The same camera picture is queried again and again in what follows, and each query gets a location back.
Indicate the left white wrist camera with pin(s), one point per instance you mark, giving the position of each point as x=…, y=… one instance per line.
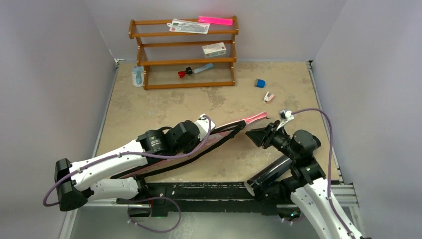
x=204, y=124

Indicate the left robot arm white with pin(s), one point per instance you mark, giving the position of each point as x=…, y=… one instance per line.
x=101, y=177

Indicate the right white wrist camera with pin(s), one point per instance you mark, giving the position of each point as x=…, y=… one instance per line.
x=286, y=116

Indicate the white red small box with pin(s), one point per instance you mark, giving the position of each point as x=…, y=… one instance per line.
x=214, y=50

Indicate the pink fluorescent bar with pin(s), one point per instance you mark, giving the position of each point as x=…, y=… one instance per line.
x=215, y=20

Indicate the black shuttlecock tube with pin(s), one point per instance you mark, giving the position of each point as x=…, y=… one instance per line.
x=262, y=180

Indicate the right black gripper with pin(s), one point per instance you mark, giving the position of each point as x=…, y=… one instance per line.
x=267, y=133

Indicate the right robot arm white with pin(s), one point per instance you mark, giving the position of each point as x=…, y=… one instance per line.
x=308, y=188

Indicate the small pink white clip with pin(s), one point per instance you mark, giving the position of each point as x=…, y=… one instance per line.
x=268, y=97

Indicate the wooden three-tier shelf rack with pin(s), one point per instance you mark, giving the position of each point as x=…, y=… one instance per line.
x=142, y=59

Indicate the white packaged item on shelf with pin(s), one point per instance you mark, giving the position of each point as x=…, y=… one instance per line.
x=183, y=26

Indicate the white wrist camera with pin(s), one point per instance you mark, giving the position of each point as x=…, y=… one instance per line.
x=286, y=116
x=204, y=124

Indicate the red black blue marker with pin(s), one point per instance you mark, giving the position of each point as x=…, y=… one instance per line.
x=190, y=71

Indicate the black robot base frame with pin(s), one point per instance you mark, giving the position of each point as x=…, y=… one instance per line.
x=212, y=197

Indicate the light blue white device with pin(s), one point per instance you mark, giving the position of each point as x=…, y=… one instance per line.
x=138, y=76

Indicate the pink sport racket bag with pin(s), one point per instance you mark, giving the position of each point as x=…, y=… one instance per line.
x=217, y=138

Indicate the small blue white object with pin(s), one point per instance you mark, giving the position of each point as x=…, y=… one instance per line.
x=260, y=83

